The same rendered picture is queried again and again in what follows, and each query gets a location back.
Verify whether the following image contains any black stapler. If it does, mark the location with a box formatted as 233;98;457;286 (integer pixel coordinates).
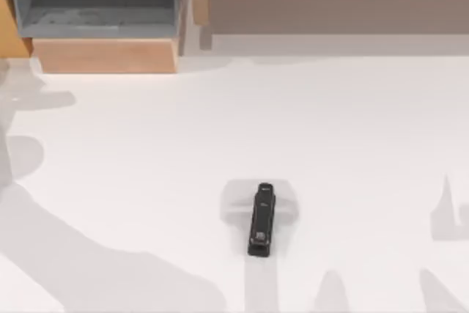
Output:
247;182;277;258

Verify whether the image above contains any pale wooden drawer front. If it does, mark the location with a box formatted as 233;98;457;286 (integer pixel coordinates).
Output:
32;37;180;74

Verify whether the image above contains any wooden open shelf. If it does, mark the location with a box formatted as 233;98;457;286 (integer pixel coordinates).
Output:
191;0;469;51

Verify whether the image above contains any grey pierced drawer inside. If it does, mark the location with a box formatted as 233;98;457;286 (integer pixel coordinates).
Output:
10;0;183;40

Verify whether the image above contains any wooden cupboard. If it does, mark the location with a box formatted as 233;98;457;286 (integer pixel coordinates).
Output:
0;0;34;59

